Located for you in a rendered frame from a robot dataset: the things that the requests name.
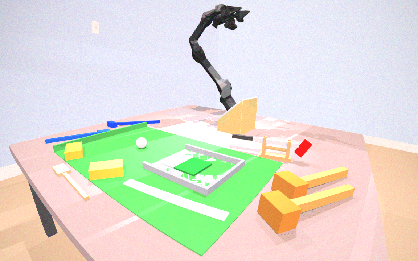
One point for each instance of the white flat strip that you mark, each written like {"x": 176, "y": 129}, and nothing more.
{"x": 177, "y": 200}

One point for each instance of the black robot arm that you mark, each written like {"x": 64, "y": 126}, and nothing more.
{"x": 224, "y": 86}

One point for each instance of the white ball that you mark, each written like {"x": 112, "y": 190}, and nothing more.
{"x": 141, "y": 142}

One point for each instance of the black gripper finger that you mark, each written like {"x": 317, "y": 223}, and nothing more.
{"x": 232, "y": 9}
{"x": 243, "y": 13}

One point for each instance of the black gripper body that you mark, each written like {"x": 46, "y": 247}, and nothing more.
{"x": 224, "y": 15}

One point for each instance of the green flat mat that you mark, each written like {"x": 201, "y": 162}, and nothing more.
{"x": 193, "y": 230}

